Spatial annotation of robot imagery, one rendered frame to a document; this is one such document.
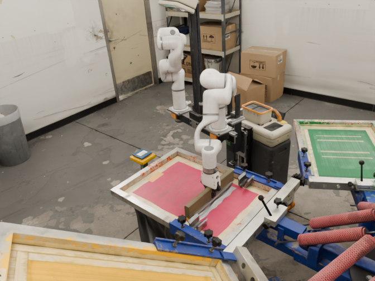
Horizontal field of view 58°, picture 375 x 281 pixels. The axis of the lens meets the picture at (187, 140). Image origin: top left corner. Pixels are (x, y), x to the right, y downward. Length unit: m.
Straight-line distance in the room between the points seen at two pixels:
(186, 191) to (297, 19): 3.98
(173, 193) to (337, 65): 3.91
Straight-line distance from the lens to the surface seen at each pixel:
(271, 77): 5.39
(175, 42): 2.24
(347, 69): 5.39
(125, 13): 5.95
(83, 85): 5.50
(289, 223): 1.68
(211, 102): 1.74
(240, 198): 1.93
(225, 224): 1.78
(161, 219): 1.79
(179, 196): 1.96
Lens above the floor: 2.17
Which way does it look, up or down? 29 degrees down
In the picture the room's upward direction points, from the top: 5 degrees counter-clockwise
